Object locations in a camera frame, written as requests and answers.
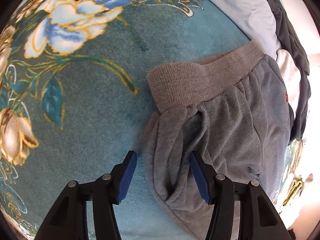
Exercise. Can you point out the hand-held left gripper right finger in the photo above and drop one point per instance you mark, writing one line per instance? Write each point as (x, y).
(200, 180)

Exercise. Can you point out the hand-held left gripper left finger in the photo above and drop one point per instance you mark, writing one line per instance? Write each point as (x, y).
(126, 177)

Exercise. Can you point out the light blue floral duvet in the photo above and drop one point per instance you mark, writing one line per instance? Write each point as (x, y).
(240, 7)

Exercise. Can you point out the small tan object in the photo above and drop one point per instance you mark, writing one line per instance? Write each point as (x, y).
(310, 177)

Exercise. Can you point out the teal floral blanket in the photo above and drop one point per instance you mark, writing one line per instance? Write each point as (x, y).
(87, 105)

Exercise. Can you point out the light grey fleece pants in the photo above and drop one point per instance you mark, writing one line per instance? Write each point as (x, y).
(237, 130)

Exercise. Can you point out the dark grey garment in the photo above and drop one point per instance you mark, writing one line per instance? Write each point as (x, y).
(297, 62)

